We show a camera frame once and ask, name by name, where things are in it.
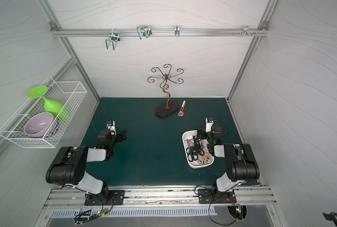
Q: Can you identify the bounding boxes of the white vent strip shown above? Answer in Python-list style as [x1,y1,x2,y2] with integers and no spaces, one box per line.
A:
[50,206,217,218]

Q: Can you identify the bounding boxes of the dark metal jewelry stand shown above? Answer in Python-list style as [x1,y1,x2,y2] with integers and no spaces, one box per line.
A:
[147,63,184,117]

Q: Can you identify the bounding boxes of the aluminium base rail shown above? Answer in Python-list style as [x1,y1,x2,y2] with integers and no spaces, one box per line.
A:
[43,185,277,209]

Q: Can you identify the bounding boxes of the aluminium top rail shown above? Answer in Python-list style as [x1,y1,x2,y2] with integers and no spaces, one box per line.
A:
[51,28,269,37]

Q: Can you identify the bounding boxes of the large black scissors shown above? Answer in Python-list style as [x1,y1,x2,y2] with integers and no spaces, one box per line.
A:
[193,136,204,156]

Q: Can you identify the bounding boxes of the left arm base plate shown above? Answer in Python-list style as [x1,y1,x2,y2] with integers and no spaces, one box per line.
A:
[84,190,126,206]

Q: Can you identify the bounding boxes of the right metal hook cluster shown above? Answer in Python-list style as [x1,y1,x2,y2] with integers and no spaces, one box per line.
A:
[233,26,258,37]

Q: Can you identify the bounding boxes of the metal loop hook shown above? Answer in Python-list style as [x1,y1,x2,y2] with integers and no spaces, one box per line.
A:
[136,25,152,40]

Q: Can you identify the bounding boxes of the white wire basket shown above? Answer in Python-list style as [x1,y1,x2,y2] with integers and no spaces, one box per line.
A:
[0,77,87,148]

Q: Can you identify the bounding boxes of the white storage box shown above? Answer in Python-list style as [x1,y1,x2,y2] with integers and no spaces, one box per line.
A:
[182,130,215,169]

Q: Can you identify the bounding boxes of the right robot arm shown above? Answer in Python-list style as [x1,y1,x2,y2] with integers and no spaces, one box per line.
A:
[194,125,260,195]

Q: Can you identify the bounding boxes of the blue handled scissors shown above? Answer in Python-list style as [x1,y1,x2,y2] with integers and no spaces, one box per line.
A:
[186,146,198,162]

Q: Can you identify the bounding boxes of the beige scissors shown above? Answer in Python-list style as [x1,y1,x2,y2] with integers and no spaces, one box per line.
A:
[197,154,211,165]

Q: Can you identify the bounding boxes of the double prong metal hook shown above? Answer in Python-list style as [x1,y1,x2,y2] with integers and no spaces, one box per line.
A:
[105,31,120,50]

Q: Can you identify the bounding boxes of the lilac bowl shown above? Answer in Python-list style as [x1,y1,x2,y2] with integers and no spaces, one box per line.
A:
[24,112,56,138]

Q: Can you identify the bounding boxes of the left base cables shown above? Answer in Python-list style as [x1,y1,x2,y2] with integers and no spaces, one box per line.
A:
[73,195,115,225]

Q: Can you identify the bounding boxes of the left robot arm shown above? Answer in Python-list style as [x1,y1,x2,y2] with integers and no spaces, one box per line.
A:
[45,129,127,206]

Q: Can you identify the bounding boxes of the small metal hook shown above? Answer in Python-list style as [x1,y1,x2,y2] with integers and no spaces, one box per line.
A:
[174,26,180,37]

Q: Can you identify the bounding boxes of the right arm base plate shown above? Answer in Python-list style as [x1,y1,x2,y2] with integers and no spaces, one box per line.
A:
[196,188,237,205]

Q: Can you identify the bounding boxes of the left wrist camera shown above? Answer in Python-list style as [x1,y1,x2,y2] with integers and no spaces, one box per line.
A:
[106,121,117,135]

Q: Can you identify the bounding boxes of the green plastic goblet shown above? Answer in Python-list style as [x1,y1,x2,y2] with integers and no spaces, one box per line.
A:
[27,86,70,120]

